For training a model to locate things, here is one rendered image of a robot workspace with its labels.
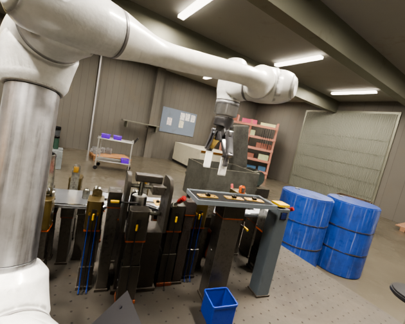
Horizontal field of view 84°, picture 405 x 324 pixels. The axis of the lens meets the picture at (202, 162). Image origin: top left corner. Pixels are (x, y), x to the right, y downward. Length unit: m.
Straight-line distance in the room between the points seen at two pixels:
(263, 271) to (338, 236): 2.29
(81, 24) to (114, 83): 8.50
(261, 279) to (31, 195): 0.98
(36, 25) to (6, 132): 0.21
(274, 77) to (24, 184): 0.68
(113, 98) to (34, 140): 8.41
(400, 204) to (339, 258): 5.45
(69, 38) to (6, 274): 0.45
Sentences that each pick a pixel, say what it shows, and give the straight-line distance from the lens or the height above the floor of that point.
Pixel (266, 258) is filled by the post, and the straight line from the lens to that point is 1.17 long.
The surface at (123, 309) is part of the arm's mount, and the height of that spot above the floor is 0.94.
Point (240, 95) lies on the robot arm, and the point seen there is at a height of 1.56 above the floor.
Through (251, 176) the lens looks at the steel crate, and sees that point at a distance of 4.47.
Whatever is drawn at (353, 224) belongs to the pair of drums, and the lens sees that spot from 3.36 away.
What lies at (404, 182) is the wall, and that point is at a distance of 8.71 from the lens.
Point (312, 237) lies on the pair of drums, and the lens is 3.04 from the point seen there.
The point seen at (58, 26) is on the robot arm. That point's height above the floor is 1.53.
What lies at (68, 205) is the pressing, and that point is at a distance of 1.11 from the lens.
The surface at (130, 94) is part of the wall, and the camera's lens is 9.09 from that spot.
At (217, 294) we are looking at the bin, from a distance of 1.09.
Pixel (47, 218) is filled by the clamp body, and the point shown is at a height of 0.98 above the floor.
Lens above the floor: 1.40
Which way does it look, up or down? 7 degrees down
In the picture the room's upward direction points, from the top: 12 degrees clockwise
